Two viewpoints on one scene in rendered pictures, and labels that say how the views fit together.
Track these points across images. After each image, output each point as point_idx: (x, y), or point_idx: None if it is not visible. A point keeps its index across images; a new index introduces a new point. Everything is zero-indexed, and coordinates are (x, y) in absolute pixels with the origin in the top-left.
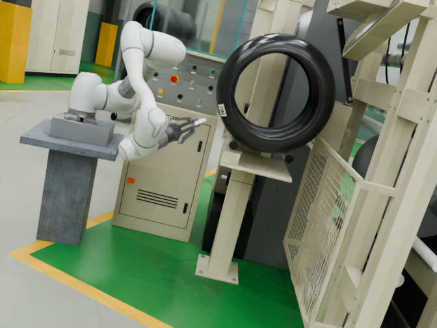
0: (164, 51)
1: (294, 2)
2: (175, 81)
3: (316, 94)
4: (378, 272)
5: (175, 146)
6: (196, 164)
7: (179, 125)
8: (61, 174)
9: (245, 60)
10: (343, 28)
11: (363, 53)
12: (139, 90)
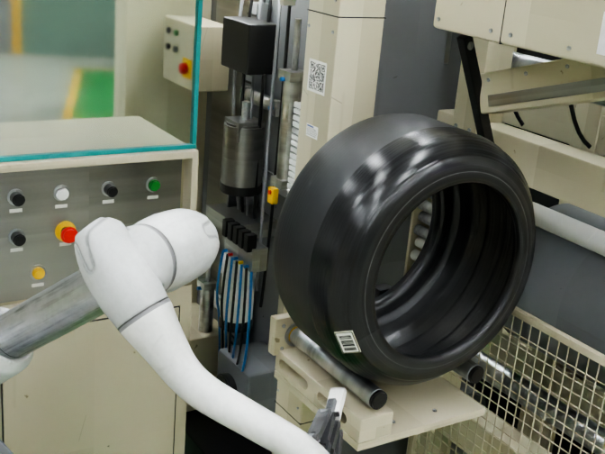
0: (196, 266)
1: (371, 19)
2: (74, 240)
3: (452, 204)
4: None
5: (111, 383)
6: (166, 398)
7: (323, 443)
8: None
9: (386, 225)
10: (475, 55)
11: (537, 108)
12: (273, 440)
